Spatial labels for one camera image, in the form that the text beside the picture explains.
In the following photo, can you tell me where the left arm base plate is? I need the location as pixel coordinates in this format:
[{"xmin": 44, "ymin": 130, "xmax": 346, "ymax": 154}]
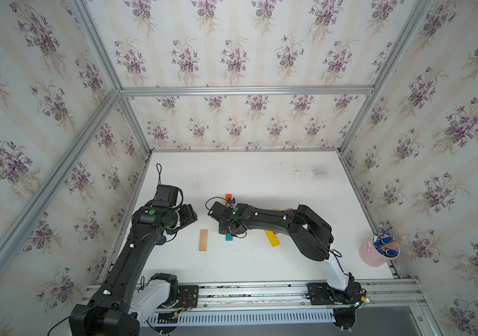
[{"xmin": 157, "ymin": 285, "xmax": 200, "ymax": 310}]

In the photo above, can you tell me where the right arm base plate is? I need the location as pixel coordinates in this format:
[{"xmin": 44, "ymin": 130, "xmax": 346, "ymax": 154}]
[{"xmin": 305, "ymin": 282, "xmax": 367, "ymax": 305}]

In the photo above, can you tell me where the yellow long wooden block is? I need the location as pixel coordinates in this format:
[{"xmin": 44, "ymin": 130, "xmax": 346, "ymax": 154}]
[{"xmin": 264, "ymin": 230, "xmax": 280, "ymax": 248}]

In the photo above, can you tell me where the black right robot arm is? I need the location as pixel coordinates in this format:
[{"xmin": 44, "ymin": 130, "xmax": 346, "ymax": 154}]
[{"xmin": 208, "ymin": 202, "xmax": 366, "ymax": 308}]

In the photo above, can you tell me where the pink pen cup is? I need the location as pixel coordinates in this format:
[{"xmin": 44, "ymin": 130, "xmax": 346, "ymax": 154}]
[{"xmin": 359, "ymin": 236, "xmax": 400, "ymax": 267}]

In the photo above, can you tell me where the aluminium mounting rail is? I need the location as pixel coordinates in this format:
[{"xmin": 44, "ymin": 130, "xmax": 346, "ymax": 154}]
[{"xmin": 83, "ymin": 276, "xmax": 425, "ymax": 314}]

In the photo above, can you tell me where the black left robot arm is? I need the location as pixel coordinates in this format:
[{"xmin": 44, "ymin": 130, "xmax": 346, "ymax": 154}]
[{"xmin": 65, "ymin": 184, "xmax": 198, "ymax": 335}]

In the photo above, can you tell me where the natural beige wooden block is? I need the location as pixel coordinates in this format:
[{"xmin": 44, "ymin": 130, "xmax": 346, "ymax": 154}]
[{"xmin": 198, "ymin": 229, "xmax": 208, "ymax": 252}]

